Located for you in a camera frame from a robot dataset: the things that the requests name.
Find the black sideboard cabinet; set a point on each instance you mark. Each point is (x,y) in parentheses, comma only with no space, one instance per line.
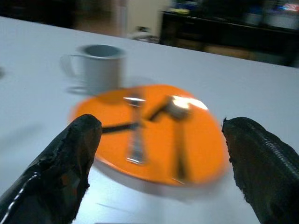
(224,35)

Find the orange plastic plate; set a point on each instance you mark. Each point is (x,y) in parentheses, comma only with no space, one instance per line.
(161,140)

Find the grey metal mug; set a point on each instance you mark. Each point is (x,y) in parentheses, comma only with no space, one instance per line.
(98,68)

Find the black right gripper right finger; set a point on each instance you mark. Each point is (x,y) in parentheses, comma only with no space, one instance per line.
(266,163)

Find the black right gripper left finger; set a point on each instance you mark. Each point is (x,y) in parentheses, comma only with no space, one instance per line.
(53,168)

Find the silver metal fork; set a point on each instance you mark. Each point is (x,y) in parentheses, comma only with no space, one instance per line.
(135,130)

